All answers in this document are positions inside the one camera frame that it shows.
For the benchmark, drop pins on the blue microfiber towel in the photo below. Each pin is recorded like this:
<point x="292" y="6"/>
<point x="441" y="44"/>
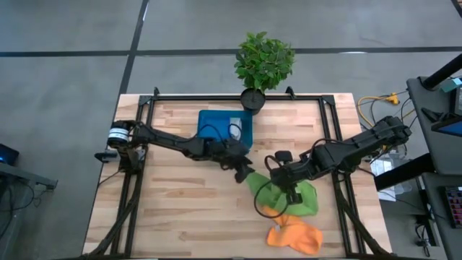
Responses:
<point x="207" y="121"/>

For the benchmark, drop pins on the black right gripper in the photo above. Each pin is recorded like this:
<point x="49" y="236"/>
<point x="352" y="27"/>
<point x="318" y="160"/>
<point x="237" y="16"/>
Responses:
<point x="297" y="173"/>

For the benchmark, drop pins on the orange microfiber towel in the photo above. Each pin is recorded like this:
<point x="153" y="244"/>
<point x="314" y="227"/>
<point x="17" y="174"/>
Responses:
<point x="299" y="238"/>

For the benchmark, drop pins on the dark grey desk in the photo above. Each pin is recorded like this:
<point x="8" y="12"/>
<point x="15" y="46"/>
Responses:
<point x="444" y="155"/>
<point x="435" y="216"/>

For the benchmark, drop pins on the teal plastic bin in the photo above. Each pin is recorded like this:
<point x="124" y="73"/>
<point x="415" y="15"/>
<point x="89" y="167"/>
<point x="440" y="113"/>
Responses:
<point x="248" y="139"/>

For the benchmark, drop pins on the black wedge-shaped device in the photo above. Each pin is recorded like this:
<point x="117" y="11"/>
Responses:
<point x="429" y="115"/>

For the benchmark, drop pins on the small teal box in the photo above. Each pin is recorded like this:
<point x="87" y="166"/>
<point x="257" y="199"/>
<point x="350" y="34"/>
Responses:
<point x="453" y="85"/>

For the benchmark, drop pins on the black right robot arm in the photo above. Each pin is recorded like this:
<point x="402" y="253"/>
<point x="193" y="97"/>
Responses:
<point x="361" y="144"/>

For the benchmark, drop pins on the tablet with blue screen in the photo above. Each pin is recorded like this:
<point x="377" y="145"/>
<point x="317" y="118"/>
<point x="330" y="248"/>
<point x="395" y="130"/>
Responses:
<point x="453" y="129"/>

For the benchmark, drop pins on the green potted plant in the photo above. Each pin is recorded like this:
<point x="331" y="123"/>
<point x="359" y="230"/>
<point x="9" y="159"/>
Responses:
<point x="265" y="61"/>

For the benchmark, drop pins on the grey microfiber towel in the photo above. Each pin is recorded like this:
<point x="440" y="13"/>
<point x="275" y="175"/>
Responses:
<point x="236" y="121"/>

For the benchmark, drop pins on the black keyboard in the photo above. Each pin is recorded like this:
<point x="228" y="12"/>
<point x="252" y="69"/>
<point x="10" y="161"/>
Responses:
<point x="454" y="206"/>

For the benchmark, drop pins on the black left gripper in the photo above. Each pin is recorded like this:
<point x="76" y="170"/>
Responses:
<point x="229" y="153"/>

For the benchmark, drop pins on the black desk leg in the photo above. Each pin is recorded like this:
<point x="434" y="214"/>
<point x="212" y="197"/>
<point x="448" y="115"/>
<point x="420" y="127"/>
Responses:
<point x="400" y="173"/>

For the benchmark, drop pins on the black aluminium table frame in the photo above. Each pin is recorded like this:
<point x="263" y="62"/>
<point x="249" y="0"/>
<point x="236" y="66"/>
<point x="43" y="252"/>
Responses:
<point x="216" y="97"/>

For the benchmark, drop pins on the grey side table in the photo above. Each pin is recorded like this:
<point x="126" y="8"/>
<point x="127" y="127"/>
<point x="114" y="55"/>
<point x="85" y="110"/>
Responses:
<point x="21" y="173"/>

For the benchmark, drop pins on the green microfiber towel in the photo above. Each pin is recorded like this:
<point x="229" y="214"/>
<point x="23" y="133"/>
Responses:
<point x="308" y="206"/>

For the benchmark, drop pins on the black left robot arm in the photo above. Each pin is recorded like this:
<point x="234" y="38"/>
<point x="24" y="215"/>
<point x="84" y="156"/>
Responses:
<point x="162" y="139"/>

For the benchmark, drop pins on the black device with blue light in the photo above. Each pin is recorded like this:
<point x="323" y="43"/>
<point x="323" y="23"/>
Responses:
<point x="9" y="153"/>

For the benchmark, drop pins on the black pole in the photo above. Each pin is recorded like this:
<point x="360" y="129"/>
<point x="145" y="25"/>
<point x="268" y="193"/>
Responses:
<point x="442" y="72"/>

